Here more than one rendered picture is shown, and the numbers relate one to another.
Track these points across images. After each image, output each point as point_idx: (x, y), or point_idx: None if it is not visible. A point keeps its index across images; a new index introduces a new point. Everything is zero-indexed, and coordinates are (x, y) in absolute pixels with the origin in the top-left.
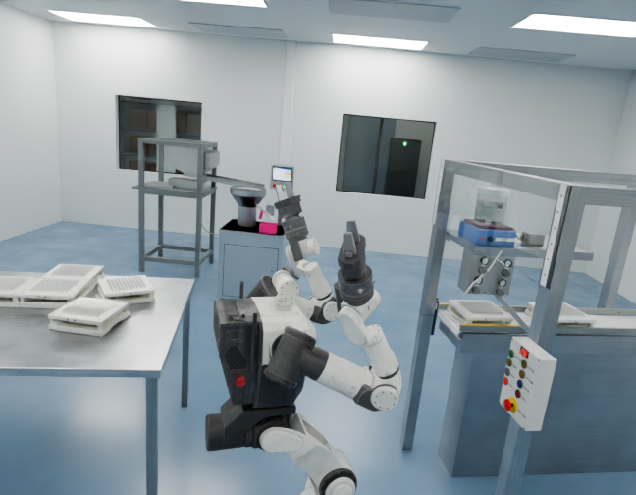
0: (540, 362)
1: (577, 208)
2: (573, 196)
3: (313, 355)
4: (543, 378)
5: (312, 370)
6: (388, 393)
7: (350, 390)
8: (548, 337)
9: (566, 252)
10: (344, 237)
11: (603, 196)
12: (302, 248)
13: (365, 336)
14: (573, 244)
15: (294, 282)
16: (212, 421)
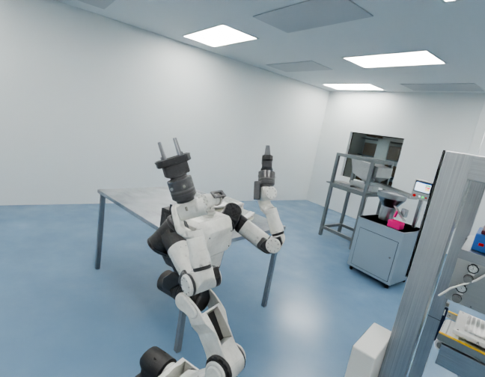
0: (352, 349)
1: (453, 182)
2: (447, 166)
3: (169, 235)
4: (355, 372)
5: (165, 245)
6: (185, 280)
7: (178, 270)
8: (403, 339)
9: (434, 238)
10: (158, 145)
11: None
12: (262, 192)
13: (176, 227)
14: (446, 229)
15: (206, 197)
16: (165, 273)
